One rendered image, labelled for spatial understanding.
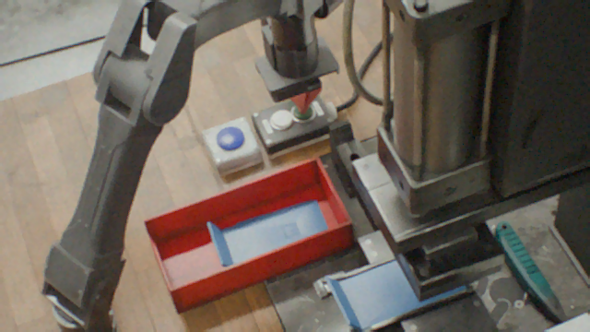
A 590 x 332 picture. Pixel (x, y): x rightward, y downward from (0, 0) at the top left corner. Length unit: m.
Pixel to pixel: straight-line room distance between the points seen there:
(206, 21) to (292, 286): 0.40
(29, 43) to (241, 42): 1.43
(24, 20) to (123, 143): 1.93
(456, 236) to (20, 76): 1.99
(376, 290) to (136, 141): 0.34
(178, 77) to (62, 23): 1.92
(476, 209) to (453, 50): 0.27
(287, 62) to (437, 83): 0.51
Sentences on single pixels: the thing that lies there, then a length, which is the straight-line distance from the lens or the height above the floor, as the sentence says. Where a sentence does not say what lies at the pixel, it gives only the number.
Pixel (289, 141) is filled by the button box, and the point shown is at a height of 0.92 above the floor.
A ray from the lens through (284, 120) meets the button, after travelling 1.60.
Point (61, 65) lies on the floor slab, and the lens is 3.05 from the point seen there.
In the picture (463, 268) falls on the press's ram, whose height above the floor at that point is 1.14.
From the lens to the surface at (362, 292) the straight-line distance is 1.37.
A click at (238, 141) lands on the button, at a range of 1.59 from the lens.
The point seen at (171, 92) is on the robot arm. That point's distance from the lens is 1.25.
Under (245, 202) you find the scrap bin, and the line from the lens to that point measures 1.54.
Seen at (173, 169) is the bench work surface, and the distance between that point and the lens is 1.62.
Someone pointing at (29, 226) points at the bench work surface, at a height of 0.90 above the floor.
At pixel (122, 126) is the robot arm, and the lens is 1.27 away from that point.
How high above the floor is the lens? 2.18
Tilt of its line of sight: 53 degrees down
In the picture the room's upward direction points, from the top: 7 degrees counter-clockwise
